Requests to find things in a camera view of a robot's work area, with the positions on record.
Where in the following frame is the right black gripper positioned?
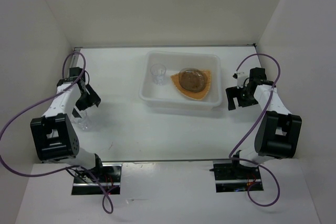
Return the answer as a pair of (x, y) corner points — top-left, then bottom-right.
(226, 84), (259, 110)

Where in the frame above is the clear glass cup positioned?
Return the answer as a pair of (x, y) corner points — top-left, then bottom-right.
(150, 63), (166, 85)
(70, 110), (91, 130)

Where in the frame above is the triangular woven bamboo tray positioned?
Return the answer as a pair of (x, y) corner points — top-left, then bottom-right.
(170, 70), (212, 101)

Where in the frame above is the clear glass plate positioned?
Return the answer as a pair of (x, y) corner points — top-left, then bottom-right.
(178, 68), (207, 92)

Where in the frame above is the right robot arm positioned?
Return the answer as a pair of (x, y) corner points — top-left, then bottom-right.
(226, 68), (302, 178)

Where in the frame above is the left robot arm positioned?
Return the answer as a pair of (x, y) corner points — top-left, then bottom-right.
(30, 67), (104, 182)

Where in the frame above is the white plastic bin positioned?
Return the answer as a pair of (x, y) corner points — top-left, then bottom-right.
(139, 51), (223, 111)

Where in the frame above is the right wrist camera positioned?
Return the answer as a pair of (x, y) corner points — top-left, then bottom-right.
(233, 71), (249, 89)

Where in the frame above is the aluminium table edge rail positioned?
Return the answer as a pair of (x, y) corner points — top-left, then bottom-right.
(101, 155), (263, 163)

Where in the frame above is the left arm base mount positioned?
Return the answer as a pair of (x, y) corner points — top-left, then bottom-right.
(68, 162), (122, 196)

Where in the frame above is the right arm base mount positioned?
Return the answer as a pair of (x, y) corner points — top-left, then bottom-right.
(209, 161), (264, 193)

